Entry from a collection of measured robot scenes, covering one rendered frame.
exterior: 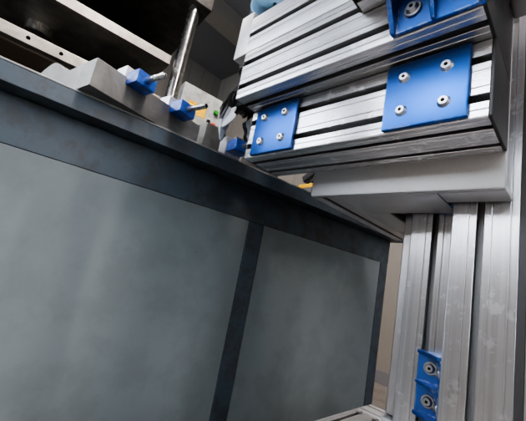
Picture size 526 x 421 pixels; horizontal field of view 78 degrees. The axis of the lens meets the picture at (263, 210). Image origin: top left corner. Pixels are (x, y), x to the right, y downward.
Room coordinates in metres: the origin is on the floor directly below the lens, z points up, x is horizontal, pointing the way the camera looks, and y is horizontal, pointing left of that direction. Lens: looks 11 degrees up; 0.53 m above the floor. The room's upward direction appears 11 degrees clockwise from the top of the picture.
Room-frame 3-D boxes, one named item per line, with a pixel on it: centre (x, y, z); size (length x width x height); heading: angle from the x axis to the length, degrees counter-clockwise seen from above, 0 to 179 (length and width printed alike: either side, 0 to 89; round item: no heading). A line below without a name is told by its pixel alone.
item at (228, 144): (0.75, 0.08, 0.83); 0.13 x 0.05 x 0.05; 37
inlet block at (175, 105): (0.67, 0.21, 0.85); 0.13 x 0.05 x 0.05; 54
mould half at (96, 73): (0.78, 0.47, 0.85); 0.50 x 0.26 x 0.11; 54
